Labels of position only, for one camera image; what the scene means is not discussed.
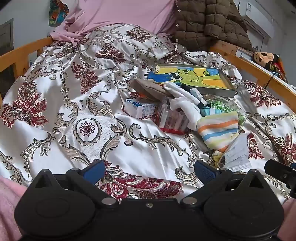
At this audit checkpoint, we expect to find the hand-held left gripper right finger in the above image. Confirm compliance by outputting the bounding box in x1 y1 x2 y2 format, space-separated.
180 159 273 209

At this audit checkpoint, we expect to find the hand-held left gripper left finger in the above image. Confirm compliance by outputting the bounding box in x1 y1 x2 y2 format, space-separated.
25 159 119 209

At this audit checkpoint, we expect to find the grey white sock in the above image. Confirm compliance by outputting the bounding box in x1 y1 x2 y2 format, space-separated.
218 133 252 172

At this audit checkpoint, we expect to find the striped baby towel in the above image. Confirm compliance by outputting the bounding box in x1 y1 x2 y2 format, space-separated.
196 111 240 153

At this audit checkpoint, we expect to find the light blue sock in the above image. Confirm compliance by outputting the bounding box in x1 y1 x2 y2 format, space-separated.
191 89 204 103

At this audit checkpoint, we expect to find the grey metal tray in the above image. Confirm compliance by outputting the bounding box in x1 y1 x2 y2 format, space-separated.
147 62 237 98

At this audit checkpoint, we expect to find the beige drawstring pouch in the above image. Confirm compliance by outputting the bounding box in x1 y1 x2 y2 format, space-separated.
134 78 173 99

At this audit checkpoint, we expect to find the floral patterned satin quilt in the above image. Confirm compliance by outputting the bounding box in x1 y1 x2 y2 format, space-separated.
0 23 296 204

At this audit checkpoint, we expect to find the red clear plastic packet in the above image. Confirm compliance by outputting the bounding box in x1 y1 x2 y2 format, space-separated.
157 100 189 135

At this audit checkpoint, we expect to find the green dotted plastic bag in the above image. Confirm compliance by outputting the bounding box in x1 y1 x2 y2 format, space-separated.
203 94 248 130

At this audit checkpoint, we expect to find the blue white carton box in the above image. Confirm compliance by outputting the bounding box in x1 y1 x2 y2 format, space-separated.
124 97 160 120

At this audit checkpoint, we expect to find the white side ledge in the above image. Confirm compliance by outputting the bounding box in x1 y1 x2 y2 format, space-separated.
236 46 296 87

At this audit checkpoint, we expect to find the brown spotted plush toy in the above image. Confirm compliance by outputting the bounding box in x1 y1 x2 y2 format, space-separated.
254 51 289 81

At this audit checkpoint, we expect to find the brown quilted jacket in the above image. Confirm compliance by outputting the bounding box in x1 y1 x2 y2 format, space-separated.
173 0 255 52

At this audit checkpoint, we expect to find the white air conditioner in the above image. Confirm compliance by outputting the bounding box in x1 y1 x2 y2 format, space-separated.
238 0 274 39

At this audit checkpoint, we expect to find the pink hanging sheet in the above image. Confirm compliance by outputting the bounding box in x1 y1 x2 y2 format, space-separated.
48 0 177 43

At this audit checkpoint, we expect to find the kite-shaped cartoon poster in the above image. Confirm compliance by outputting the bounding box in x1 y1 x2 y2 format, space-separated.
48 0 70 28

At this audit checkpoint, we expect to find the black cable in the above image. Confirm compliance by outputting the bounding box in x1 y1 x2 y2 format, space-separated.
264 71 277 90

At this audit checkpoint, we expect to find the wooden bed frame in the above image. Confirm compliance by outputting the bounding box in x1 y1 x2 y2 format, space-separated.
0 37 296 109

